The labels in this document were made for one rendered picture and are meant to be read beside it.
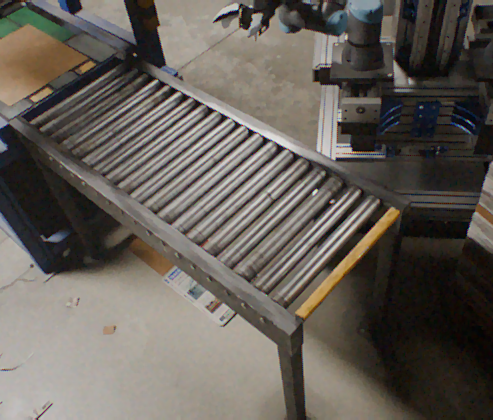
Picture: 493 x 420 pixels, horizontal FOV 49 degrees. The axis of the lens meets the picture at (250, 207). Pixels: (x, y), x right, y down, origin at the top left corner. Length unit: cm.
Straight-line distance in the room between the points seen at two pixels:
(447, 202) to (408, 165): 27
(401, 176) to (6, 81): 170
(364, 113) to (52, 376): 160
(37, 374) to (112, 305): 40
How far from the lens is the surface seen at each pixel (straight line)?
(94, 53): 237
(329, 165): 168
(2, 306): 268
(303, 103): 317
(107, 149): 189
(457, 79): 217
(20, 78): 238
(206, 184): 167
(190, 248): 152
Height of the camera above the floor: 200
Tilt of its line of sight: 50 degrees down
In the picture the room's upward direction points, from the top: 9 degrees counter-clockwise
